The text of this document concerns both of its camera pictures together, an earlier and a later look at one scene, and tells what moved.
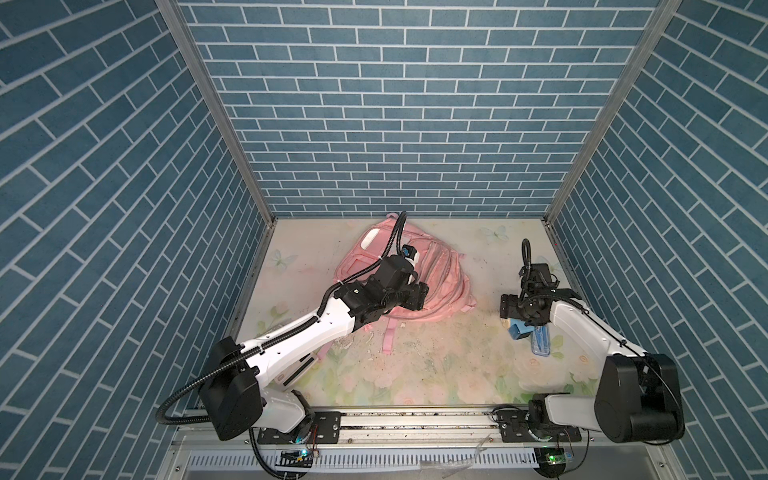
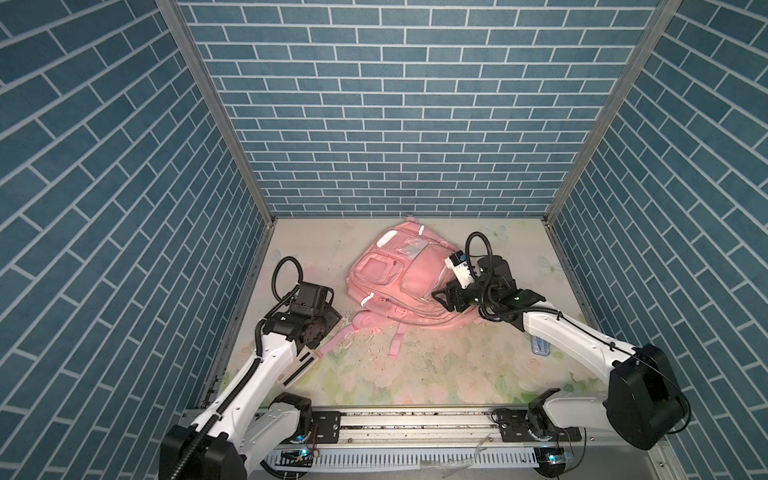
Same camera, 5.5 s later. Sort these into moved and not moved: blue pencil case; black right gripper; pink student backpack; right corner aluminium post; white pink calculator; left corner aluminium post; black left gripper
Moved: black left gripper; pink student backpack; black right gripper
Not moved: blue pencil case; right corner aluminium post; white pink calculator; left corner aluminium post
